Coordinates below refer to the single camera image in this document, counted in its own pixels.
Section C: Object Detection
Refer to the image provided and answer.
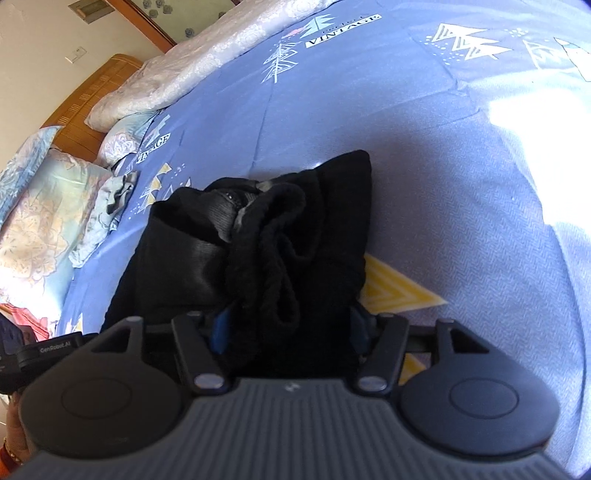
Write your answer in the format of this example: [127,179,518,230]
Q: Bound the large floral pillow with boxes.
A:
[1,149,111,323]

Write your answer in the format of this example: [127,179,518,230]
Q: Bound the wooden headboard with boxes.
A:
[42,54,142,163]

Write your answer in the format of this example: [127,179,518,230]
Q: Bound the light blue crumpled garment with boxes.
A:
[68,171,139,269]

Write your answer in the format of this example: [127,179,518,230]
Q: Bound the wardrobe with frosted glass doors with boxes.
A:
[107,0,240,52]

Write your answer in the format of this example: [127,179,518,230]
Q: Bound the black pants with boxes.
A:
[103,150,373,378]

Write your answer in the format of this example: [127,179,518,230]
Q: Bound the person's left hand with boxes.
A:
[4,392,31,464]

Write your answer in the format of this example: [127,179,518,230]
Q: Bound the white quilted comforter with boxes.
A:
[85,0,332,133]

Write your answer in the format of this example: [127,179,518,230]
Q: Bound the blue patterned bed sheet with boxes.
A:
[55,0,591,478]

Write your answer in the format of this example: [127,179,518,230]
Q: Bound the small white patterned pillow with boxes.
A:
[97,111,158,168]

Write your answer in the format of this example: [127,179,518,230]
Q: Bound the wall switch plate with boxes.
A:
[65,47,87,64]

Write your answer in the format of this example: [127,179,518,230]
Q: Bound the blue floral pillow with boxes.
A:
[1,125,62,224]

